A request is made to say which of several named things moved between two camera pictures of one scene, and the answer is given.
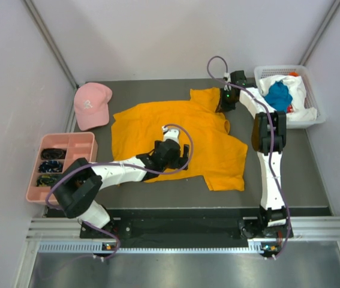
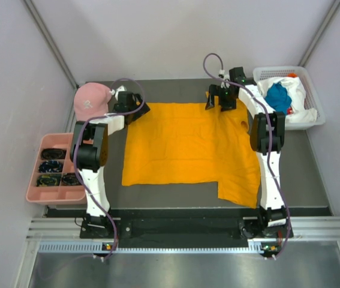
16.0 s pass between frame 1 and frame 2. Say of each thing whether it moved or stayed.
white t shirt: stayed
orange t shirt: moved
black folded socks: stayed
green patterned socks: stayed
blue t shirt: stayed
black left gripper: moved
